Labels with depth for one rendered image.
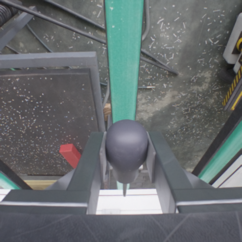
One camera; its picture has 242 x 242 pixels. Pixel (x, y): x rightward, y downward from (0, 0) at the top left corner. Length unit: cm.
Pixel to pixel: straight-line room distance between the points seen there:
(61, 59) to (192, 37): 85
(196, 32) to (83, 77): 82
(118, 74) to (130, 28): 5
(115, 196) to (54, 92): 38
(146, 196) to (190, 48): 95
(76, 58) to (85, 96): 13
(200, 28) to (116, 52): 103
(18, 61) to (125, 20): 49
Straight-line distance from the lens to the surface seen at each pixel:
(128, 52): 20
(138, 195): 54
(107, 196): 55
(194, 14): 116
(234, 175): 50
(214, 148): 43
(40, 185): 126
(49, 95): 64
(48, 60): 60
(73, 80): 58
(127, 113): 26
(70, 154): 85
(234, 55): 122
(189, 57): 128
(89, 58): 56
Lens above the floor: 104
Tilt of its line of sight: 41 degrees down
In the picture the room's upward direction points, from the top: 179 degrees clockwise
